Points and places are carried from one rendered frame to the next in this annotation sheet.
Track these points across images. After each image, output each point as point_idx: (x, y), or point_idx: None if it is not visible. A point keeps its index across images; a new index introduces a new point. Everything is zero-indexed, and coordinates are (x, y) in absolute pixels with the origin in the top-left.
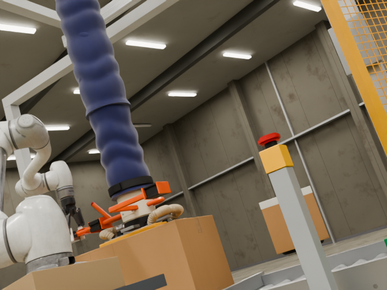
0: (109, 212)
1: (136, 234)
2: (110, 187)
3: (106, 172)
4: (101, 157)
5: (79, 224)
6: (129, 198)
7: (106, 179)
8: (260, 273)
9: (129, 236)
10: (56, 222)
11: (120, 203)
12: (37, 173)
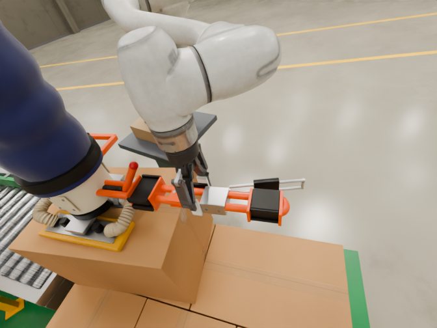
0: (117, 136)
1: (112, 167)
2: (90, 135)
3: (73, 116)
4: (56, 90)
5: (191, 200)
6: (92, 133)
7: (82, 128)
8: (38, 291)
9: (119, 167)
10: None
11: (102, 133)
12: (198, 39)
